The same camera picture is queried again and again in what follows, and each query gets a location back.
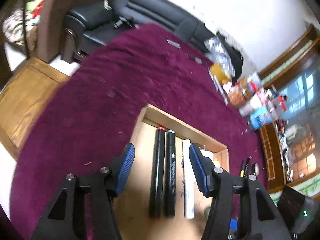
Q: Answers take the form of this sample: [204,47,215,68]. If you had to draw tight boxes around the white tube box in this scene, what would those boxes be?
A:
[182,139,194,219]

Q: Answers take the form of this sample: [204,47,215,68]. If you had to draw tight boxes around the white power bank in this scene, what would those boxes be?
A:
[201,149,214,162]

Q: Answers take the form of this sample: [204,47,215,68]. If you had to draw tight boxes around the black marker red ends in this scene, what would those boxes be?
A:
[149,127,165,218]

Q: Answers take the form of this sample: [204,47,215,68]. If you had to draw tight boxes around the black marker grey cap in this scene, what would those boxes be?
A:
[164,130,176,218]

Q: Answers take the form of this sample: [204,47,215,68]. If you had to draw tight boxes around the green tube pen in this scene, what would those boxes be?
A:
[204,205,211,220]

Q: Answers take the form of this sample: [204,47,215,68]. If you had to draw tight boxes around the yellow black pen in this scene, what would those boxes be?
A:
[240,160,245,177]

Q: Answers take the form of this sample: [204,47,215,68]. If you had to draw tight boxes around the white pill bottle orange cap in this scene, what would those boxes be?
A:
[213,158,221,167]

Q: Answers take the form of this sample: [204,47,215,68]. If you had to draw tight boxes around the black tape roll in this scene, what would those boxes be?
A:
[251,163,259,176]

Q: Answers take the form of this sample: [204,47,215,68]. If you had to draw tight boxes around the wooden cabinet counter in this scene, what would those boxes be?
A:
[259,123,287,193]

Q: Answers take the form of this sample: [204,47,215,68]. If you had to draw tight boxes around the maroon velvet tablecloth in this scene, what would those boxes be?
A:
[10,24,266,239]

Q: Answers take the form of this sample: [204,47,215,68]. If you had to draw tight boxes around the blue label clear jar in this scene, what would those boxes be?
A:
[249,105,278,131]

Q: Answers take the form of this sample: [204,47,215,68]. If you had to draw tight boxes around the white plastic tub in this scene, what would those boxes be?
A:
[239,93,266,117]

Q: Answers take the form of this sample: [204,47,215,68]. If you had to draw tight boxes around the brown label jar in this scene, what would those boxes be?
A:
[228,83,249,108]

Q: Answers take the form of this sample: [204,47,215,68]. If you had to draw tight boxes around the yellow tape roll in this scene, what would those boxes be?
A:
[209,63,232,85]

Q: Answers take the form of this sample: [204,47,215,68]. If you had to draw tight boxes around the black leather sofa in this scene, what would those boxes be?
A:
[61,0,244,81]

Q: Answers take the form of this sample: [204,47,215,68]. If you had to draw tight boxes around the brown chair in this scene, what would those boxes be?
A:
[37,0,100,63]

